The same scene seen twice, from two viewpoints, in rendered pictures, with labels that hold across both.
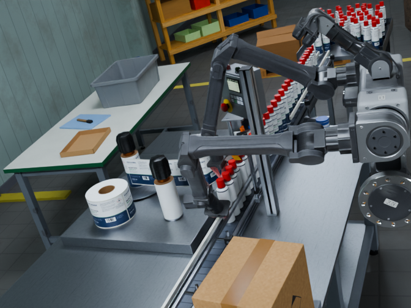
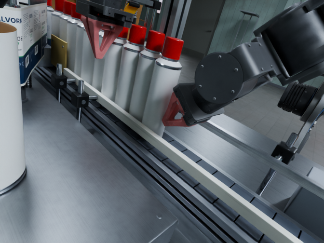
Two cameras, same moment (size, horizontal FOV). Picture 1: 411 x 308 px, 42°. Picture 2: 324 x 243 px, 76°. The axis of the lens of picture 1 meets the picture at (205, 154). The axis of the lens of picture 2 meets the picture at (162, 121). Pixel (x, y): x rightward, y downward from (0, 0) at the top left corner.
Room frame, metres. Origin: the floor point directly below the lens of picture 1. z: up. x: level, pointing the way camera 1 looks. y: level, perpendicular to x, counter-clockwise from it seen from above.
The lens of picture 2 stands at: (1.87, 0.36, 1.12)
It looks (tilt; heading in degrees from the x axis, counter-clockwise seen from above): 26 degrees down; 279
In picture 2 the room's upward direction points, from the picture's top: 15 degrees clockwise
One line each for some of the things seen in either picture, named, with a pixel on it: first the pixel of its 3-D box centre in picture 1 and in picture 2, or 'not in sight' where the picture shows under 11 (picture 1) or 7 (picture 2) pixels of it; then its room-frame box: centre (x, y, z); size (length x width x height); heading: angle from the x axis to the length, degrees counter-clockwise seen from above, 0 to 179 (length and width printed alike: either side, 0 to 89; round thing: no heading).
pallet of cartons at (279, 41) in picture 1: (300, 46); not in sight; (6.51, -1.46, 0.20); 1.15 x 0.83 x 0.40; 72
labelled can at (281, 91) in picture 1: (284, 106); not in sight; (2.80, -0.49, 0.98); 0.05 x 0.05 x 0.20
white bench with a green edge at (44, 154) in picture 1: (125, 151); not in sight; (4.09, 0.63, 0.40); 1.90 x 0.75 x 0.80; 158
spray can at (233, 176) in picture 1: (233, 187); (130, 74); (2.04, -0.08, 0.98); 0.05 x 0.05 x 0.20
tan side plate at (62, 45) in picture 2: not in sight; (58, 53); (2.32, -0.19, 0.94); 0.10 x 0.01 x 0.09; 152
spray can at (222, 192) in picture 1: (224, 200); (161, 92); (1.95, -0.03, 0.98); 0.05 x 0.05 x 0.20
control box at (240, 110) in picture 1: (241, 91); not in sight; (2.09, -0.21, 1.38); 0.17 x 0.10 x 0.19; 27
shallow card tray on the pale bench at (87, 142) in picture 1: (85, 142); not in sight; (3.43, 0.76, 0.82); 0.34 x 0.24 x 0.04; 164
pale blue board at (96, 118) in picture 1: (85, 121); not in sight; (3.88, 0.82, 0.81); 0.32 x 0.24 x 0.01; 54
